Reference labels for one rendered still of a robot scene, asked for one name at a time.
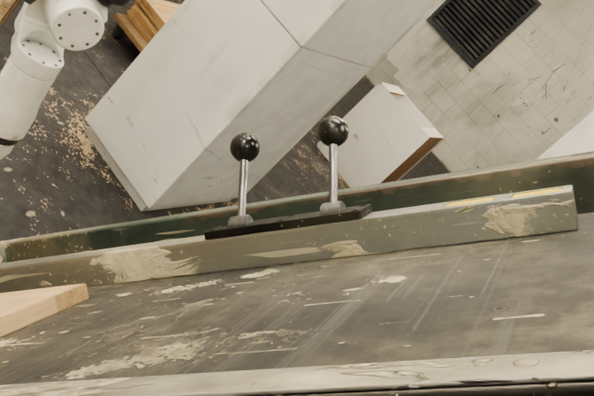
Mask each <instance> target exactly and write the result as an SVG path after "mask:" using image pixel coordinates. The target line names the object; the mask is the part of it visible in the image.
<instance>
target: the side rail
mask: <svg viewBox="0 0 594 396"><path fill-rule="evenodd" d="M568 185H572V186H573V189H574V195H575V205H576V210H577V214H583V213H591V212H594V151H590V152H584V153H578V154H572V155H566V156H556V157H549V158H543V159H537V160H531V161H526V162H519V163H514V164H502V165H497V166H491V167H485V168H479V169H473V170H467V171H457V172H450V173H445V174H439V175H432V176H427V177H421V178H415V179H403V180H398V181H392V182H386V183H380V184H374V185H368V186H362V187H351V188H346V189H340V190H338V201H342V202H343V203H345V205H346V207H353V206H359V205H365V204H371V207H372V212H376V211H382V210H389V209H401V208H407V207H414V206H421V205H427V204H433V203H441V202H452V201H459V200H466V199H472V198H478V197H485V196H492V195H498V194H511V193H517V192H523V191H530V190H537V189H543V188H549V187H562V186H568ZM327 202H329V191H328V192H322V193H316V194H305V195H299V196H293V197H287V198H281V199H276V200H269V201H263V202H252V203H247V204H246V215H247V214H249V215H250V216H251V217H252V218H253V220H259V219H266V218H273V217H284V216H291V215H297V214H303V213H309V212H316V211H320V207H321V205H322V204H323V203H327ZM237 213H238V205H234V206H229V207H223V208H217V209H206V210H200V211H194V212H188V213H182V214H177V215H170V216H164V217H153V218H148V219H142V220H135V221H130V222H124V223H118V224H112V225H101V226H95V227H89V228H83V229H78V230H71V231H65V232H54V233H49V234H43V235H37V236H31V237H26V238H24V239H20V240H15V241H12V242H9V243H8V244H7V247H8V248H9V252H10V257H11V261H12V262H16V261H22V260H28V259H35V258H42V257H48V256H55V255H67V254H73V253H80V252H87V251H93V250H99V249H106V248H118V247H125V246H132V245H138V244H144V243H151V242H158V241H164V240H176V239H183V238H189V237H195V236H202V235H204V232H206V231H208V230H210V229H213V228H215V227H218V226H220V225H228V220H229V219H230V217H235V216H237Z"/></svg>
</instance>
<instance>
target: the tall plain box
mask: <svg viewBox="0 0 594 396"><path fill-rule="evenodd" d="M439 1H440V0H185V1H184V2H183V3H182V5H181V6H180V7H179V8H178V9H177V10H176V11H175V12H174V13H173V14H172V16H171V17H170V18H169V19H168V20H167V22H166V23H165V24H164V25H163V27H162V28H161V29H160V30H159V31H158V33H157V34H156V35H155V36H154V37H153V39H152V40H151V41H150V42H149V43H148V45H147V46H146V47H145V48H144V50H143V51H142V52H141V53H140V54H139V56H138V57H137V58H135V60H134V61H133V62H132V63H131V64H130V66H129V67H128V68H127V69H126V70H125V72H124V73H123V74H122V75H121V76H120V78H119V79H118V80H117V81H116V82H115V84H114V85H113V86H112V87H111V88H110V90H109V91H108V92H107V93H106V95H105V96H104V97H103V98H102V99H101V101H100V102H99V103H98V104H97V105H96V106H95V107H94V109H92V111H91V112H90V113H89V114H88V115H87V117H86V118H85V120H86V121H87V122H88V124H89V127H88V129H87V130H86V131H85V133H86V135H87V136H88V138H89V139H90V140H91V141H92V143H93V144H94V145H95V147H96V149H97V150H98V151H99V153H100V154H101V156H102V157H103V159H104V160H105V162H106V163H107V165H109V167H110V168H111V170H112V171H113V172H114V174H115V175H116V177H117V178H118V180H119V181H120V183H121V184H122V185H123V187H124V188H125V190H126V191H127V192H128V193H129V195H130V196H131V197H132V199H133V201H134V202H135V203H136V205H137V206H138V208H139V209H140V210H141V211H149V210H156V209H170V208H178V207H186V206H193V205H201V204H208V203H216V202H229V201H230V200H231V199H233V198H238V197H239V182H240V162H239V161H237V160H236V159H235V158H234V157H233V156H232V154H231V150H230V145H231V142H232V139H233V138H234V137H235V136H236V135H237V134H239V133H251V134H253V135H254V137H256V139H257V140H258V141H259V144H260V151H259V154H258V156H257V157H256V158H255V159H254V160H253V161H251V162H248V167H247V192H248V191H249V190H250V189H251V188H252V187H253V186H254V185H255V184H256V183H257V182H258V181H259V180H260V179H261V178H262V177H263V176H264V175H265V174H266V173H267V172H268V171H269V170H270V169H271V168H272V167H273V166H274V165H275V164H276V163H277V162H278V161H279V160H280V159H281V158H282V157H283V156H284V155H285V154H286V153H287V152H288V151H289V150H290V149H291V148H292V147H293V146H294V145H295V144H296V143H297V142H298V141H299V140H300V139H301V138H302V137H303V136H304V135H305V134H306V133H307V132H308V131H309V130H310V129H311V128H312V127H313V126H314V125H315V124H316V123H317V122H318V121H319V120H320V119H321V118H322V117H323V116H324V115H325V114H326V113H327V112H328V111H329V110H330V109H331V108H332V107H333V106H334V105H335V104H336V103H337V102H338V101H339V100H340V99H341V98H342V97H343V96H344V95H345V94H346V93H347V92H348V91H349V90H350V89H351V88H352V87H353V86H354V85H355V84H356V83H357V82H358V81H359V80H360V79H361V78H362V77H363V76H364V75H365V74H366V73H367V72H368V71H369V70H370V69H371V68H370V67H372V68H373V67H374V66H375V65H376V64H377V63H378V62H379V61H380V60H381V59H382V58H383V57H384V56H385V55H386V54H387V53H388V52H389V51H390V50H391V49H392V48H393V47H394V46H395V45H396V44H397V43H398V42H399V41H400V40H401V39H402V38H403V37H404V36H405V35H406V34H407V33H408V32H409V31H410V30H411V29H412V28H413V27H414V26H415V25H416V24H417V23H418V22H419V21H420V20H421V19H422V18H423V17H424V16H425V15H426V14H427V13H428V12H429V11H430V10H431V9H432V8H433V7H434V6H435V5H436V4H437V3H438V2H439Z"/></svg>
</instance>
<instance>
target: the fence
mask: <svg viewBox="0 0 594 396"><path fill-rule="evenodd" d="M554 188H562V191H559V192H553V193H546V194H533V195H527V196H521V197H514V198H512V197H513V196H514V194H522V193H528V192H535V191H542V190H548V189H554ZM490 197H494V198H493V200H492V201H487V202H475V203H468V204H462V205H455V206H448V207H446V206H447V205H448V204H449V203H451V202H441V203H433V204H427V205H421V206H414V207H407V208H401V209H389V210H382V211H376V212H371V213H369V214H368V215H367V216H366V217H363V218H362V219H356V220H349V221H343V222H337V223H329V224H323V225H311V226H303V227H297V228H291V229H284V230H277V231H270V232H259V233H251V234H245V235H238V236H232V237H224V238H218V239H212V240H205V237H204V235H202V236H195V237H189V238H183V239H176V240H164V241H158V242H151V243H144V244H138V245H132V246H125V247H113V248H106V249H99V250H93V251H87V252H80V253H73V254H67V255H55V256H48V257H42V258H35V259H28V260H22V261H16V262H9V263H0V293H9V292H17V291H25V290H33V289H40V288H47V287H55V286H69V285H77V284H86V285H87V287H89V286H103V285H111V284H118V283H126V282H134V281H142V280H150V279H157V278H172V277H179V276H187V275H195V274H202V273H211V272H218V271H226V270H240V269H248V268H256V267H263V266H271V265H280V264H287V263H301V262H309V261H317V260H324V259H332V258H340V257H348V256H356V255H370V254H378V253H385V252H393V251H401V250H409V249H417V248H431V247H439V246H446V245H454V244H462V243H469V242H478V241H486V240H500V239H508V238H515V237H523V236H530V235H538V234H547V233H554V232H569V231H576V230H578V216H577V210H576V205H575V195H574V189H573V186H572V185H568V186H562V187H549V188H543V189H537V190H530V191H523V192H517V193H511V194H498V195H492V196H485V197H478V198H472V199H466V200H459V201H452V202H464V201H470V200H477V199H483V198H490Z"/></svg>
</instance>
